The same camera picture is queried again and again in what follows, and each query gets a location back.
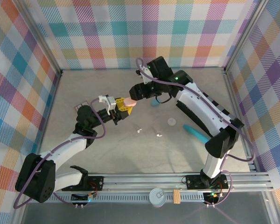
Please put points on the black grey checkerboard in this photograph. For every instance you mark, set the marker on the black grey checkerboard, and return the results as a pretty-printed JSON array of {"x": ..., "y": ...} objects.
[{"x": 191, "y": 114}]

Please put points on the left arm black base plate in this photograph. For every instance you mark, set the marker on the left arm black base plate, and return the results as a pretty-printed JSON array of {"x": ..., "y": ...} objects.
[{"x": 95, "y": 183}]

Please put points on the aluminium mounting rail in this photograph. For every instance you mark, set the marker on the aluminium mounting rail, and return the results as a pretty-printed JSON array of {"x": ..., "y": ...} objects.
[{"x": 142, "y": 180}]

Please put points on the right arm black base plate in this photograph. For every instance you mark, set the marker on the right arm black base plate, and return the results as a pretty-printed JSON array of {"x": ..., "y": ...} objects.
[{"x": 193, "y": 182}]

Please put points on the blue earbud charging case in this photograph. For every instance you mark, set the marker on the blue earbud charging case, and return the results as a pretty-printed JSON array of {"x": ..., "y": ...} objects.
[{"x": 154, "y": 102}]

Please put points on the teal cylinder tube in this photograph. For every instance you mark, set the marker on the teal cylinder tube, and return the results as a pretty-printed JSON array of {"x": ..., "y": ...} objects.
[{"x": 193, "y": 131}]

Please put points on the aluminium frame post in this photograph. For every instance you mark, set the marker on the aluminium frame post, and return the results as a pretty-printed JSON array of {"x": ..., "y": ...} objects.
[
  {"x": 44, "y": 42},
  {"x": 245, "y": 35}
]

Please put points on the small cork block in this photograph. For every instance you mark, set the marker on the small cork block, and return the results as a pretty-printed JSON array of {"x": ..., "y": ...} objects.
[{"x": 176, "y": 197}]

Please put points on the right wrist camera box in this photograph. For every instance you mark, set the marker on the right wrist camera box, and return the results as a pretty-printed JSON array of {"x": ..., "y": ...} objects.
[{"x": 145, "y": 74}]

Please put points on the small card box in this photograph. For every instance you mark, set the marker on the small card box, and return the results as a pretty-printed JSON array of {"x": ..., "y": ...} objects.
[{"x": 82, "y": 103}]

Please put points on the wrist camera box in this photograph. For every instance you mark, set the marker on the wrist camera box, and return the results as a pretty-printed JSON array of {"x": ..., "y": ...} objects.
[
  {"x": 108, "y": 103},
  {"x": 145, "y": 74}
]

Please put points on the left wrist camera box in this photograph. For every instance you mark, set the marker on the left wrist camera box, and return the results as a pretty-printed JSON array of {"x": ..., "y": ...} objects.
[{"x": 108, "y": 103}]

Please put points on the white round charging case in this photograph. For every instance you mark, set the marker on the white round charging case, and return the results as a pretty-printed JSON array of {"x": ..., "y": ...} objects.
[{"x": 171, "y": 122}]

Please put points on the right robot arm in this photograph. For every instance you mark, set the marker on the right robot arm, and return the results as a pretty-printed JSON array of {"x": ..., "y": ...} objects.
[{"x": 221, "y": 144}]

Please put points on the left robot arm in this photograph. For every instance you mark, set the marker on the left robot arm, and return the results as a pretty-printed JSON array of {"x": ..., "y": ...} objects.
[{"x": 37, "y": 179}]

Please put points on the white earbud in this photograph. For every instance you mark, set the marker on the white earbud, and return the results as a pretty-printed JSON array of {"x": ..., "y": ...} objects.
[
  {"x": 139, "y": 130},
  {"x": 159, "y": 135}
]

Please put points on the aluminium side rail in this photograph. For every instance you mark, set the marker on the aluminium side rail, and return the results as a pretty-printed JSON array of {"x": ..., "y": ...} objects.
[
  {"x": 233, "y": 93},
  {"x": 51, "y": 105}
]

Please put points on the silver tin can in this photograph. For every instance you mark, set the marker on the silver tin can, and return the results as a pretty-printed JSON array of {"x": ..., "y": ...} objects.
[{"x": 157, "y": 197}]

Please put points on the pink earbud charging case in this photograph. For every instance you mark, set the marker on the pink earbud charging case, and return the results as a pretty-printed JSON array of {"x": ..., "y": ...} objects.
[{"x": 130, "y": 102}]

